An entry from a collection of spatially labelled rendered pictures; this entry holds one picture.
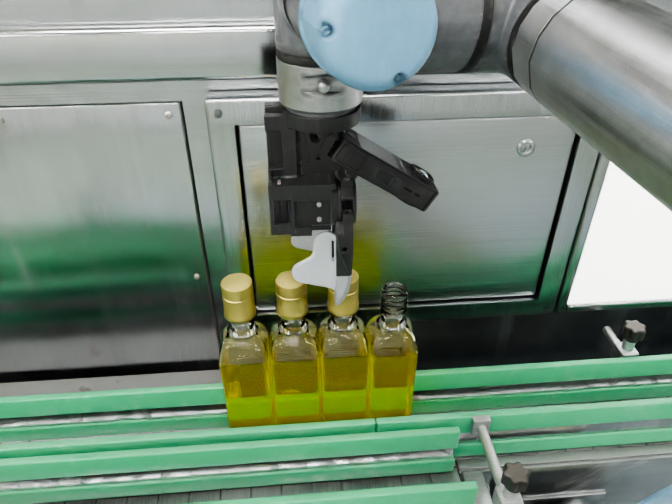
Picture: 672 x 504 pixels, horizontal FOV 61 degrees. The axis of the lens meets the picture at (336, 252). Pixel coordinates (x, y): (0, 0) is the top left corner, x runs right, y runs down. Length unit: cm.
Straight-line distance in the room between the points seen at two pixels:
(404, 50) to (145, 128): 43
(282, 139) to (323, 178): 5
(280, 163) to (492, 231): 34
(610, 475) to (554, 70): 66
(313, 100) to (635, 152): 27
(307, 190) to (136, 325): 45
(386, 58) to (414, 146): 34
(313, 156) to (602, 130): 28
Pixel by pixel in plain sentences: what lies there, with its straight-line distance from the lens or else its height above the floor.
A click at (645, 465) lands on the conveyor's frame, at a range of 92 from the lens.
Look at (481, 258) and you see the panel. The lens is 80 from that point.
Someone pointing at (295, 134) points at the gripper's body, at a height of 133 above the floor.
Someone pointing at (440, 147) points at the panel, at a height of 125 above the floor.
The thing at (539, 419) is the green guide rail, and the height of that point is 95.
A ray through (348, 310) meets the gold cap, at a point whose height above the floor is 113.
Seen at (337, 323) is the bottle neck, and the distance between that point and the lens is 64.
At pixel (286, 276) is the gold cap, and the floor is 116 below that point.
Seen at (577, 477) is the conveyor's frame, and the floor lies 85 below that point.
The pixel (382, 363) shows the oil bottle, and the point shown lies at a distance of 67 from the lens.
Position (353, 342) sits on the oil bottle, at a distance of 65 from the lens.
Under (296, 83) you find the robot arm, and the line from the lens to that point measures 48.
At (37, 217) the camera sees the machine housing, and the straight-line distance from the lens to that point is 82.
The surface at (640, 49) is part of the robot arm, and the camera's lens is 32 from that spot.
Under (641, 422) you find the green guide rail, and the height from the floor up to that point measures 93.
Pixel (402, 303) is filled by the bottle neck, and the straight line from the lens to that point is 63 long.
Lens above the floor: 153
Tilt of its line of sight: 35 degrees down
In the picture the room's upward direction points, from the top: straight up
